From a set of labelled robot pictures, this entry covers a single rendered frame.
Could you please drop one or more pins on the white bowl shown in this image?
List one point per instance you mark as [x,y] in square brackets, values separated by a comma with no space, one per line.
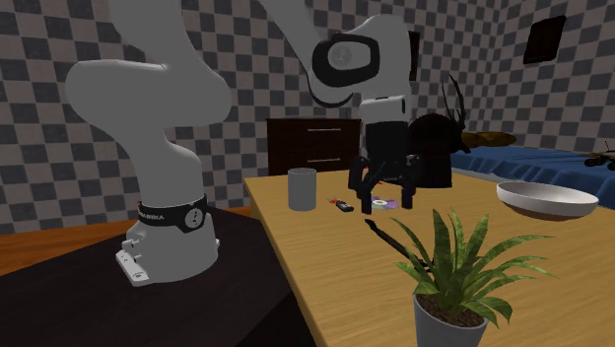
[547,199]

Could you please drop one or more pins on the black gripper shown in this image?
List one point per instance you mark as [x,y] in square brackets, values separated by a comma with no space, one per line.
[387,144]

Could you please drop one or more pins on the long black tool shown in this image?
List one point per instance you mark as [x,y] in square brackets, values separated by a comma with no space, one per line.
[384,236]

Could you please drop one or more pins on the dark pot with black twigs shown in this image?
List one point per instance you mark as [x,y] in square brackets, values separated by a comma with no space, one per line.
[435,153]

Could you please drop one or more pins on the grey cup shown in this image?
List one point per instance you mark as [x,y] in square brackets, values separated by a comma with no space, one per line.
[302,190]

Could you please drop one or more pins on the dark wall picture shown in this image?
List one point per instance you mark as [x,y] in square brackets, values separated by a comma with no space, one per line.
[414,55]
[544,40]

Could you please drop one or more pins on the small black and red stick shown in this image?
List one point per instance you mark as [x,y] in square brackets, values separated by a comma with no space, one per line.
[344,206]

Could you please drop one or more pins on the dark robot stand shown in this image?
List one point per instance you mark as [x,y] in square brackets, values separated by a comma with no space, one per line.
[86,307]

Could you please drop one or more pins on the brown pillow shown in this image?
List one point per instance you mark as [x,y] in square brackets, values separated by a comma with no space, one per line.
[490,139]

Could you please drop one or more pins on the dark chest of drawers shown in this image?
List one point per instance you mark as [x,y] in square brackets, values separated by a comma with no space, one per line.
[307,144]

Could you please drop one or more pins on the green plant in grey pot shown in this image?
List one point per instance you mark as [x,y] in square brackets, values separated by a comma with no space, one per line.
[449,283]

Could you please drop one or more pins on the dark toy car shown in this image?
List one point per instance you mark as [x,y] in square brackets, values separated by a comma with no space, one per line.
[600,158]

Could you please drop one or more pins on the wooden table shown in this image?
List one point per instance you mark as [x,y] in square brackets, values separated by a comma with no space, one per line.
[346,269]

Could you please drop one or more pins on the blue bed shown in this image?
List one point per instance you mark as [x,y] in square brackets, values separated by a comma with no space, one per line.
[538,166]

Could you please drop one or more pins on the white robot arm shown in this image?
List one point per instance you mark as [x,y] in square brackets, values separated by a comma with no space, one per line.
[153,158]

